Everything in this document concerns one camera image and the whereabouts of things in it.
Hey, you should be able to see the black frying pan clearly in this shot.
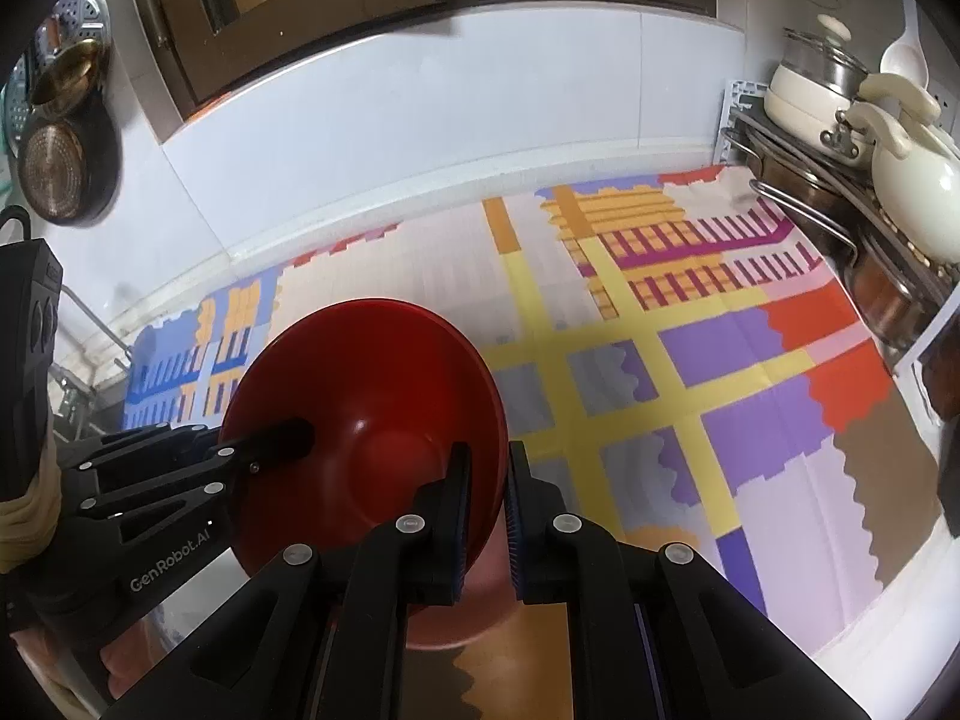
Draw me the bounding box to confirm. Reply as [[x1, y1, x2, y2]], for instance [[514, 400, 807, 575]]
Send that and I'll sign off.
[[16, 101, 123, 227]]

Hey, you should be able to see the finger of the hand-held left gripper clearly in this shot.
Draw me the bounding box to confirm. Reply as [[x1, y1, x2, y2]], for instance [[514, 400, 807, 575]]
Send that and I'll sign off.
[[75, 418, 314, 545], [64, 422, 222, 477]]

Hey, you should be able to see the person's left hand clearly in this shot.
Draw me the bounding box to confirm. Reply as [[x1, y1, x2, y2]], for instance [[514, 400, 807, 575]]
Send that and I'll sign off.
[[0, 476, 181, 702]]

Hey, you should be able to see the white casserole pot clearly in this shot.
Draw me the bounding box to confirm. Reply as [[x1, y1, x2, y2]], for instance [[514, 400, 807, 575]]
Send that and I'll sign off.
[[763, 64, 878, 162]]

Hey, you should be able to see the colourful patterned mat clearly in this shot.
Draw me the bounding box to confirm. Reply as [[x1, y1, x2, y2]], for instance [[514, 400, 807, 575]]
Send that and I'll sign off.
[[124, 165, 946, 720]]

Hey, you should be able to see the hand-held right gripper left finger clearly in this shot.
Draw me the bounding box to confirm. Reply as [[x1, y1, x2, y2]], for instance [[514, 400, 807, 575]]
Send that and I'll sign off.
[[97, 442, 473, 720]]

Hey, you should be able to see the slim gooseneck faucet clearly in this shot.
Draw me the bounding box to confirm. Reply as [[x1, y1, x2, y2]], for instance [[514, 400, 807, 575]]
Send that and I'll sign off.
[[52, 281, 136, 398]]

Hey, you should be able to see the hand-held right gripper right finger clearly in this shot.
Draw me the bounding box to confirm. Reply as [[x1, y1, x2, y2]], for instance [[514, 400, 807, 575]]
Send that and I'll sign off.
[[504, 441, 871, 720]]

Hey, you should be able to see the cream kettle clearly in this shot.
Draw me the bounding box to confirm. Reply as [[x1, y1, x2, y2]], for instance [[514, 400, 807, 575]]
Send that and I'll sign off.
[[844, 73, 960, 265]]

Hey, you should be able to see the red and black bowl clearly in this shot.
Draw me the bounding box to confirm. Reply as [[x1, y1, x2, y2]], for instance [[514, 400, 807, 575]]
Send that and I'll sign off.
[[217, 298, 511, 577]]

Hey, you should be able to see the white pot rack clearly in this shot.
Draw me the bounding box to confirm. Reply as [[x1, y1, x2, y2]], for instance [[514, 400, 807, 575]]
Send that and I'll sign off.
[[720, 79, 960, 376]]

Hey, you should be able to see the steel pot with lid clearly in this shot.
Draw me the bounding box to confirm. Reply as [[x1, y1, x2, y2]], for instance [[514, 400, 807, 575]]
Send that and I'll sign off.
[[780, 13, 871, 98]]

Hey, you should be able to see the small brass saucepan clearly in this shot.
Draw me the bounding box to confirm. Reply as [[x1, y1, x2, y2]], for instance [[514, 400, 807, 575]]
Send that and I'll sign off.
[[30, 15, 106, 110]]

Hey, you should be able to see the white rice spoon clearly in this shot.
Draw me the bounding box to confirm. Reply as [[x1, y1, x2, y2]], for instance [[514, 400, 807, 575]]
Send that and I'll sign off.
[[879, 15, 935, 91]]

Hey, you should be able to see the white wall outlet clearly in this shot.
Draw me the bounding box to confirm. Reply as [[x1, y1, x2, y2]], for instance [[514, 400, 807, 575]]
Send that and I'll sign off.
[[926, 79, 960, 128]]

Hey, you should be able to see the perforated steel steamer plate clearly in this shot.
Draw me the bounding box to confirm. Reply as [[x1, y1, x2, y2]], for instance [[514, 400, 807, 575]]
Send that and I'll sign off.
[[4, 0, 113, 158]]

